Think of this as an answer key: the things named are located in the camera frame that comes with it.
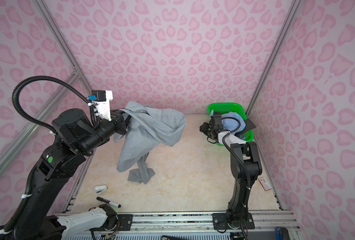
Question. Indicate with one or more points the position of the black marker pen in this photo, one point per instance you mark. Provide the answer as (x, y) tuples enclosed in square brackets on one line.
[(114, 204)]

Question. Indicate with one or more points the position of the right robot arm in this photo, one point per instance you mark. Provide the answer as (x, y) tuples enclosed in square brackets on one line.
[(245, 167)]

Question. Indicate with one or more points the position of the grey long sleeve shirt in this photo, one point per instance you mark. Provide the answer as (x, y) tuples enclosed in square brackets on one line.
[(148, 127)]

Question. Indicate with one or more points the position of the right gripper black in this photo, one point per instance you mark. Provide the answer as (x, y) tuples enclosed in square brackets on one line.
[(205, 126)]

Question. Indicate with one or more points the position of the black shirt in basket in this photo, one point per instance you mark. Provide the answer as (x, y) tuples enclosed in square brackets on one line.
[(249, 125)]

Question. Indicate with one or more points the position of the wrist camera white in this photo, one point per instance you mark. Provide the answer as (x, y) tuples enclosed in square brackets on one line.
[(228, 138), (101, 102)]

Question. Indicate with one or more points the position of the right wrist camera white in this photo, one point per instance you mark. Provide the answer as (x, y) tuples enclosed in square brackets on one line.
[(228, 138)]

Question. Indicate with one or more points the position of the red white label card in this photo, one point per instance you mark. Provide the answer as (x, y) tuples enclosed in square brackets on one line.
[(265, 183)]

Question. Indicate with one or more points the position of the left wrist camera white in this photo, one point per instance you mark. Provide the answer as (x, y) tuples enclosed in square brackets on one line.
[(101, 102)]

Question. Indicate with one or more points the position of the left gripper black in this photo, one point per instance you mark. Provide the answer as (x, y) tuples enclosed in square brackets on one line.
[(120, 123)]

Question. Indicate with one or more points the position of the blue tool at edge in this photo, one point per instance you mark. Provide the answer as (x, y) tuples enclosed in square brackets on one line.
[(282, 233)]

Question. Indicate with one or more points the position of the light blue shirt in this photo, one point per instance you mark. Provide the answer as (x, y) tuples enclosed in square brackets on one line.
[(235, 123)]

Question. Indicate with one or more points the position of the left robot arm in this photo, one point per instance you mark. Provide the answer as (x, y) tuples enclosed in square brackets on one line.
[(76, 140)]

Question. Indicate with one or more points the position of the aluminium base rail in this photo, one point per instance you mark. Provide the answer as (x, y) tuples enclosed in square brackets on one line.
[(266, 211)]

